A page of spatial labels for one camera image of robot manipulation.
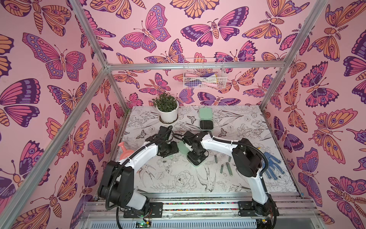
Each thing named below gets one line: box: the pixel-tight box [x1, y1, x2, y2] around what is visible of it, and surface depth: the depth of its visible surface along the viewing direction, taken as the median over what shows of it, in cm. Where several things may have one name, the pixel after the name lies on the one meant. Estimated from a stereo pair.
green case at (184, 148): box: [177, 140, 207, 167], surface depth 91 cm
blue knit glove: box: [262, 151, 285, 180], surface depth 89 cm
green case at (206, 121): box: [198, 107, 214, 131], surface depth 115 cm
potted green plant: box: [152, 92, 179, 124], surface depth 103 cm
